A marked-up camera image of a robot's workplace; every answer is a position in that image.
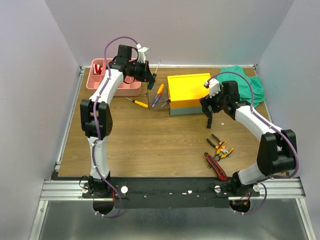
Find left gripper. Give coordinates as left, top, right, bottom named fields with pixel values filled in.
left=126, top=59, right=155, bottom=82

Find blue handled screwdriver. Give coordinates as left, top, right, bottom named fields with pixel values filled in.
left=151, top=95, right=162, bottom=108

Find small yellow screwdriver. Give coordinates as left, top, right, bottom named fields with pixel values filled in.
left=160, top=99, right=171, bottom=108

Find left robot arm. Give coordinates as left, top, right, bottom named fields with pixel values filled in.
left=80, top=44, right=156, bottom=198

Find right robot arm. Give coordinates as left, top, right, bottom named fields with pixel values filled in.
left=199, top=78, right=299, bottom=196

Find yellow and grey drawer box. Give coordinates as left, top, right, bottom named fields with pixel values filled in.
left=167, top=73, right=211, bottom=116

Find yellow screwdriver on table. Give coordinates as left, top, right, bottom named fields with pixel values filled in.
left=125, top=97, right=149, bottom=109

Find clear acrylic drawer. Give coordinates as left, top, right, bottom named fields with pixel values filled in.
left=145, top=77, right=172, bottom=111

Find black orange pliers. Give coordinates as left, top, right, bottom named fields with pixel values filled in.
left=206, top=134, right=227, bottom=151

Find green cloth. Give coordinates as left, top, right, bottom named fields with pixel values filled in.
left=216, top=65, right=266, bottom=108

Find red white striped item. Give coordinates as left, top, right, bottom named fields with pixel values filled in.
left=93, top=64, right=103, bottom=75

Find pink compartment tray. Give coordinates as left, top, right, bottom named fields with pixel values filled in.
left=86, top=58, right=142, bottom=97

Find red black utility knife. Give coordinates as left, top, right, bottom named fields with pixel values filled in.
left=204, top=152, right=228, bottom=182

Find black ribbed tool handle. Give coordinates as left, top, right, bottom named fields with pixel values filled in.
left=206, top=113, right=213, bottom=129

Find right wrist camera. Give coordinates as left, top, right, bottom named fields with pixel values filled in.
left=204, top=78, right=221, bottom=98

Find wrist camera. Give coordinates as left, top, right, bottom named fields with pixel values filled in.
left=204, top=78, right=221, bottom=98
left=136, top=44, right=151, bottom=63

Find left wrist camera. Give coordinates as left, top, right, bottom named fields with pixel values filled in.
left=136, top=44, right=151, bottom=63

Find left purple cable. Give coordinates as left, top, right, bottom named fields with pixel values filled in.
left=91, top=36, right=141, bottom=219

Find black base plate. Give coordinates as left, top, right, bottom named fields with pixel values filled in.
left=79, top=177, right=260, bottom=209

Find aluminium rail frame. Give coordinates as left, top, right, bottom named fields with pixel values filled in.
left=29, top=76, right=316, bottom=240

